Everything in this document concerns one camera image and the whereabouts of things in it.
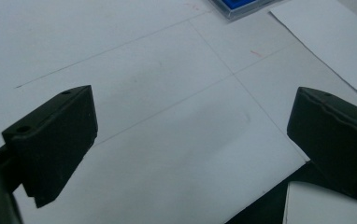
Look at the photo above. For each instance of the white paper sheet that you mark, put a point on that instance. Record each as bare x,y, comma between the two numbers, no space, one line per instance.
338,40

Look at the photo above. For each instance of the blue ink pad clear case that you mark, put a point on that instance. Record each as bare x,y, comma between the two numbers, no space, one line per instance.
239,8

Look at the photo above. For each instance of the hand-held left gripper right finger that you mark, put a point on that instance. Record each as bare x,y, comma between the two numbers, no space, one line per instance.
335,140

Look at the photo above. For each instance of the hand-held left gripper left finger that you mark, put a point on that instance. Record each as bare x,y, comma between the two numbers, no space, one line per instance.
52,143

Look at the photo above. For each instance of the white card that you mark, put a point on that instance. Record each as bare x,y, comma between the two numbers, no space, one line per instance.
323,208

